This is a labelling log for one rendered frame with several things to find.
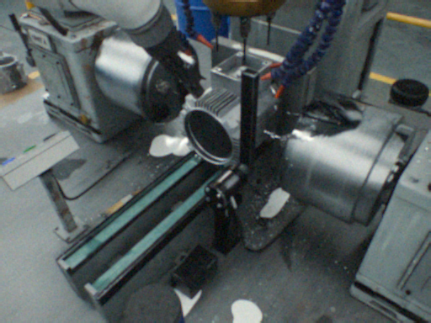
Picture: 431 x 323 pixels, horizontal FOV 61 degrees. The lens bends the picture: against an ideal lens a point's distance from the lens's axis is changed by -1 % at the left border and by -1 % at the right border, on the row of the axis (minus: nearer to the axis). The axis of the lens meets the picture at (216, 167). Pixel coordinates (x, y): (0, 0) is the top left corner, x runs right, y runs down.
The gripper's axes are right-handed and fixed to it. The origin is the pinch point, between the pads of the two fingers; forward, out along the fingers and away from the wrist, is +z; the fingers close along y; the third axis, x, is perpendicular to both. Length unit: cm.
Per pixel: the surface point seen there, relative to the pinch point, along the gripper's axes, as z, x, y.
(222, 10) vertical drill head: -15.7, -11.3, -7.3
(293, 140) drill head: -1.5, 2.7, -28.5
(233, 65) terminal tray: 6.4, -11.9, -1.5
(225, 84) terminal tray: 1.9, -4.3, -5.6
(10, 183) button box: -16.1, 39.8, 13.3
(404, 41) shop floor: 254, -215, 19
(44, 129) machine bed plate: 20, 28, 60
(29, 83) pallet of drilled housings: 107, 8, 215
